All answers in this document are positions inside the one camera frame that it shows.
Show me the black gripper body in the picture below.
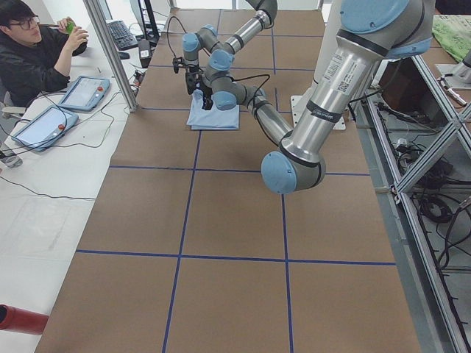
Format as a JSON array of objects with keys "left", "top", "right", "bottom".
[
  {"left": 198, "top": 79, "right": 213, "bottom": 110},
  {"left": 185, "top": 65, "right": 200, "bottom": 94}
]

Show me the light blue t-shirt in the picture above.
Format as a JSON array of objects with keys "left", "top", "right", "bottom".
[{"left": 187, "top": 90, "right": 240, "bottom": 130}]

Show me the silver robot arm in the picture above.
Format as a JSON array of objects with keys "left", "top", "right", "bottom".
[
  {"left": 183, "top": 1, "right": 435, "bottom": 194},
  {"left": 182, "top": 0, "right": 278, "bottom": 94}
]

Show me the black computer keyboard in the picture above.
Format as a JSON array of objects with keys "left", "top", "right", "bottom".
[{"left": 107, "top": 21, "right": 138, "bottom": 51}]

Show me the upper teach pendant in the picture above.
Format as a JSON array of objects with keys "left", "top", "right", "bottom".
[{"left": 57, "top": 75, "right": 110, "bottom": 112}]

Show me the teach pendant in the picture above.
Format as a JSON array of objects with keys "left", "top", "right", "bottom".
[
  {"left": 57, "top": 75, "right": 110, "bottom": 112},
  {"left": 12, "top": 105, "right": 79, "bottom": 151}
]

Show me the lower teach pendant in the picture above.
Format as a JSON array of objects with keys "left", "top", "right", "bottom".
[{"left": 12, "top": 105, "right": 79, "bottom": 151}]

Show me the seated person in black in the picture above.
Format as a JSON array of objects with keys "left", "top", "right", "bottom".
[{"left": 1, "top": 1, "right": 88, "bottom": 107}]

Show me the green patterned cloth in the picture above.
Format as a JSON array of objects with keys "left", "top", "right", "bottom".
[{"left": 432, "top": 15, "right": 470, "bottom": 63}]

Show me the red fire extinguisher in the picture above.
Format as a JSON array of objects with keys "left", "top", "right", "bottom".
[{"left": 1, "top": 304, "right": 49, "bottom": 335}]

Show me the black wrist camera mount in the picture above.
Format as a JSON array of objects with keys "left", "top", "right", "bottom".
[{"left": 172, "top": 57, "right": 185, "bottom": 74}]

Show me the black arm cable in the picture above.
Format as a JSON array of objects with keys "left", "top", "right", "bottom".
[
  {"left": 224, "top": 73, "right": 272, "bottom": 122},
  {"left": 161, "top": 15, "right": 192, "bottom": 67}
]

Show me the aluminium frame post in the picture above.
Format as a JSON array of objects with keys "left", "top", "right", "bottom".
[{"left": 83, "top": 0, "right": 138, "bottom": 113}]

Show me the aluminium frame cart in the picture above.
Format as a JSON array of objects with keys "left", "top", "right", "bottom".
[{"left": 355, "top": 40, "right": 470, "bottom": 352}]

